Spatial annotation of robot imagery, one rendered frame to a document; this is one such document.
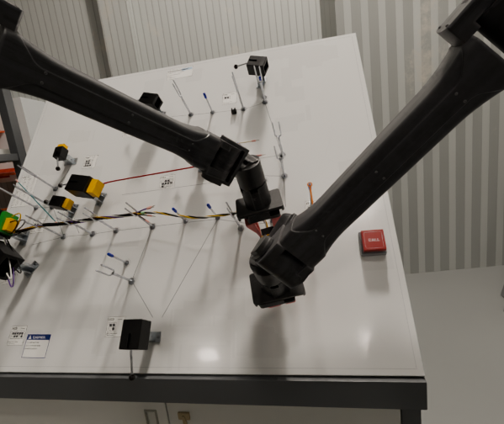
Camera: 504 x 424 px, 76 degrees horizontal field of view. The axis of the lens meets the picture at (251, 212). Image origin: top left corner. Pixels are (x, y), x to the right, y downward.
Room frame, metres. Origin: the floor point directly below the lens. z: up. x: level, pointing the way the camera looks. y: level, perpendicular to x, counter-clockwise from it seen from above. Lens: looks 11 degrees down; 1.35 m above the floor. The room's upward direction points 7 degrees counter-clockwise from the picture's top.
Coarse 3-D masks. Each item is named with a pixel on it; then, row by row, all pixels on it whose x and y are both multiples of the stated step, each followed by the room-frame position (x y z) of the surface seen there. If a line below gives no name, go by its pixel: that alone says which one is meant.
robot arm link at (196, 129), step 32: (0, 0) 0.36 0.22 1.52; (0, 32) 0.37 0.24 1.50; (0, 64) 0.36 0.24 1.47; (32, 64) 0.38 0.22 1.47; (64, 64) 0.41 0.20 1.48; (64, 96) 0.40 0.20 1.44; (96, 96) 0.43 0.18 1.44; (128, 96) 0.47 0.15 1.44; (128, 128) 0.46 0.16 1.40; (160, 128) 0.49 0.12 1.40; (192, 128) 0.54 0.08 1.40; (192, 160) 0.54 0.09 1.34; (224, 160) 0.58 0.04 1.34
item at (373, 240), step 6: (366, 234) 0.71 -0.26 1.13; (372, 234) 0.71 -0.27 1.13; (378, 234) 0.71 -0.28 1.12; (366, 240) 0.70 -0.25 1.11; (372, 240) 0.70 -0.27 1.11; (378, 240) 0.70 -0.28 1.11; (384, 240) 0.70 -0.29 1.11; (366, 246) 0.69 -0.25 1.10; (372, 246) 0.69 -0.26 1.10; (378, 246) 0.69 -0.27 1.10; (384, 246) 0.69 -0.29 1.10
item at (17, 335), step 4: (12, 328) 0.81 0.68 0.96; (16, 328) 0.80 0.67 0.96; (20, 328) 0.80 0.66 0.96; (24, 328) 0.80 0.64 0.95; (12, 332) 0.80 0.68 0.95; (16, 332) 0.80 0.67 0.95; (20, 332) 0.79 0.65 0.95; (24, 332) 0.79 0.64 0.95; (12, 336) 0.79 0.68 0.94; (16, 336) 0.79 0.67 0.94; (20, 336) 0.79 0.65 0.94; (24, 336) 0.79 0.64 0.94; (8, 340) 0.79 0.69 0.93; (12, 340) 0.79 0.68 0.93; (16, 340) 0.78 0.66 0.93; (20, 340) 0.78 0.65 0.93; (8, 344) 0.78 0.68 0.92; (12, 344) 0.78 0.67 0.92; (16, 344) 0.78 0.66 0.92; (20, 344) 0.78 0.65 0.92
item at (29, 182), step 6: (24, 180) 1.11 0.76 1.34; (30, 180) 1.11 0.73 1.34; (36, 180) 1.10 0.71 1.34; (24, 186) 1.10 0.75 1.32; (30, 186) 1.09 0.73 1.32; (18, 192) 1.09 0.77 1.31; (30, 192) 1.08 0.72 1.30; (24, 198) 1.07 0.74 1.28; (30, 198) 1.06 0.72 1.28; (12, 204) 1.06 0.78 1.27; (18, 204) 1.06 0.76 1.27; (24, 204) 1.05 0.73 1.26
